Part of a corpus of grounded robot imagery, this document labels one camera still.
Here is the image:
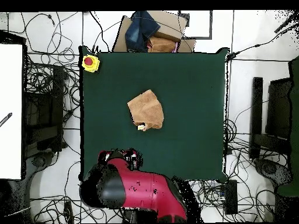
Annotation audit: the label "tan terry towel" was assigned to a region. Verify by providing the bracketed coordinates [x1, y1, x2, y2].
[127, 89, 165, 132]

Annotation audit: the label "dark green table cloth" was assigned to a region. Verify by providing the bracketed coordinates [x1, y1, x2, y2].
[79, 45, 231, 184]

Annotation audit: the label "tan towel in box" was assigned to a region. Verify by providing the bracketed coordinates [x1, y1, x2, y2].
[147, 36, 177, 53]

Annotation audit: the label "yellow emergency stop button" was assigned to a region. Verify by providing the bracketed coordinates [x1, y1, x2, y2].
[81, 54, 100, 73]

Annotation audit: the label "blue denim jeans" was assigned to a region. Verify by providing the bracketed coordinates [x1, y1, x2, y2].
[124, 10, 161, 53]

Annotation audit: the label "black equipment rack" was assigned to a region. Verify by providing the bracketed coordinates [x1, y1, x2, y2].
[23, 65, 65, 157]

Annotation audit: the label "brown cardboard box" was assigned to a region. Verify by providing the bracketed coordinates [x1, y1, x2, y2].
[112, 10, 197, 53]

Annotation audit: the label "long black floor bar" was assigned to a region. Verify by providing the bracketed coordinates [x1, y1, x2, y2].
[249, 76, 263, 160]

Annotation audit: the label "black power strip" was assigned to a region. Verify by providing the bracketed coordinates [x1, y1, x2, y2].
[224, 179, 238, 215]

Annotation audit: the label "grey stand base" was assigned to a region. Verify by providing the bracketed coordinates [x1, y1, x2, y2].
[253, 157, 293, 187]
[24, 151, 55, 180]

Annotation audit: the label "black panel stand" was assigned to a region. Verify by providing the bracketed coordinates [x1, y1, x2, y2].
[266, 78, 293, 141]

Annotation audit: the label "green cloth on stand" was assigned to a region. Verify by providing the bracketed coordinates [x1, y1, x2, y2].
[276, 55, 299, 198]

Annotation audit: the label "black rectangular floor frame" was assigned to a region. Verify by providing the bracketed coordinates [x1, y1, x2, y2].
[178, 10, 213, 40]

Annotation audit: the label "black cable with connector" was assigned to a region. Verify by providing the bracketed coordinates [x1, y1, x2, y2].
[225, 23, 299, 62]

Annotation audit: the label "thin black looped cable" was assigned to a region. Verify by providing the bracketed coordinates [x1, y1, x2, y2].
[20, 12, 57, 54]

